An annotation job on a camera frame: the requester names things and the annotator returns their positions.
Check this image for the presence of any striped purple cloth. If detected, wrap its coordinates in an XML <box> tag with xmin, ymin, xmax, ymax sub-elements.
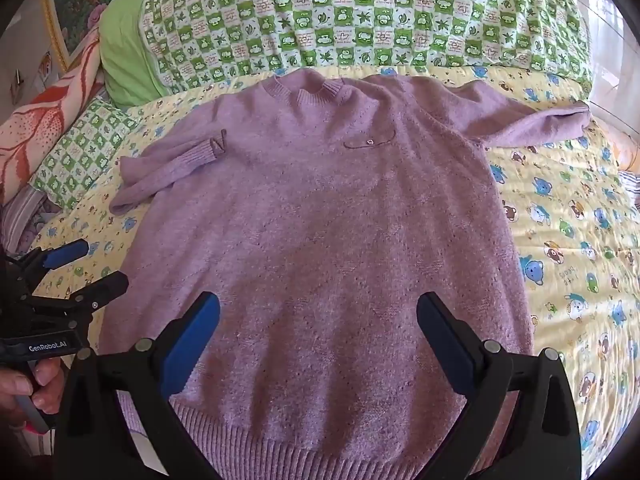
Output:
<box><xmin>1</xmin><ymin>185</ymin><xmax>61</xmax><ymax>257</ymax></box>

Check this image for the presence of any purple knit sweater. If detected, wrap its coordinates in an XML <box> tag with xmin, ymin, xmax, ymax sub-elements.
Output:
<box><xmin>99</xmin><ymin>70</ymin><xmax>589</xmax><ymax>479</ymax></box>

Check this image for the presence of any yellow cartoon bear bedsheet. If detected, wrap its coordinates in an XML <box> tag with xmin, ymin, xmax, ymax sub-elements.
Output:
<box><xmin>29</xmin><ymin>67</ymin><xmax>639</xmax><ymax>478</ymax></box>

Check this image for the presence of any green checkered quilt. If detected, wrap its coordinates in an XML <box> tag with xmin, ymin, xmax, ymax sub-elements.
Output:
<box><xmin>98</xmin><ymin>0</ymin><xmax>594</xmax><ymax>110</ymax></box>

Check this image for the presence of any person's left hand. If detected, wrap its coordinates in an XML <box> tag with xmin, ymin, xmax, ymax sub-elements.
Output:
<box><xmin>0</xmin><ymin>358</ymin><xmax>65</xmax><ymax>427</ymax></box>

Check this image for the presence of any green checkered pillow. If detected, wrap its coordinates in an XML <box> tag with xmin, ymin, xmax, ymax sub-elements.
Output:
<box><xmin>29</xmin><ymin>96</ymin><xmax>139</xmax><ymax>212</ymax></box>

